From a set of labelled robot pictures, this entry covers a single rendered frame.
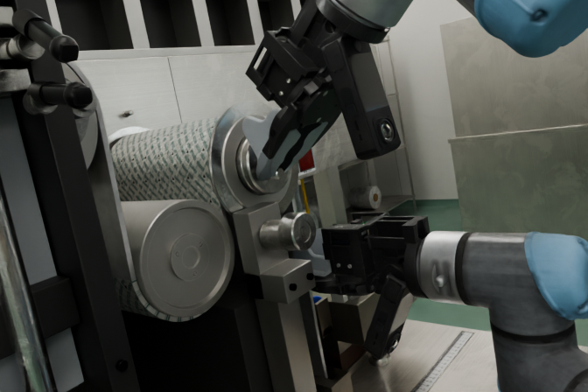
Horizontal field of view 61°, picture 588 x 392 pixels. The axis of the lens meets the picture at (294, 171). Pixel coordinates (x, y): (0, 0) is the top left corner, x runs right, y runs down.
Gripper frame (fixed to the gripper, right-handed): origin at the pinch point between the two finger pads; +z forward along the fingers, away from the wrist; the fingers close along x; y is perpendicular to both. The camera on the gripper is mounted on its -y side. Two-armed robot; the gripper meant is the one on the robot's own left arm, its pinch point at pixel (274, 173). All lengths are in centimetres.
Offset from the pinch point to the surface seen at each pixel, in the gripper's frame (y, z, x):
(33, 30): 2.4, -17.4, 27.7
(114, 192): 4.8, 2.5, 16.4
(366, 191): 81, 229, -362
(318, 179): 24, 54, -79
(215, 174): 3.4, 2.1, 5.1
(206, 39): 42, 14, -28
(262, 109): 8.0, -1.8, -4.0
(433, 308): -33, 154, -214
